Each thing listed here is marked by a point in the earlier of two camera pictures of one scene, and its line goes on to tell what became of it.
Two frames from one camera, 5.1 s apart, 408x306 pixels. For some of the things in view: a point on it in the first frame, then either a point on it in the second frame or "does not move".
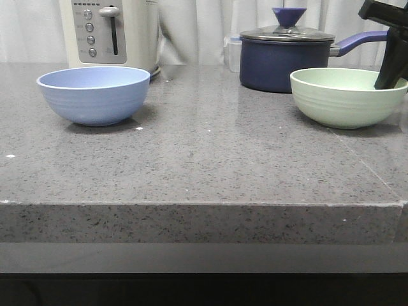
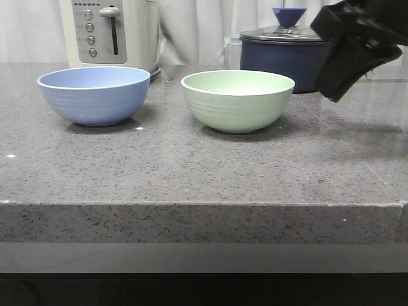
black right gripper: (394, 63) to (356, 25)
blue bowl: (95, 95) does not move
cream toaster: (112, 33) does not move
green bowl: (345, 98) to (238, 101)
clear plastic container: (231, 52) does not move
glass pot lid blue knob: (288, 18) does not move
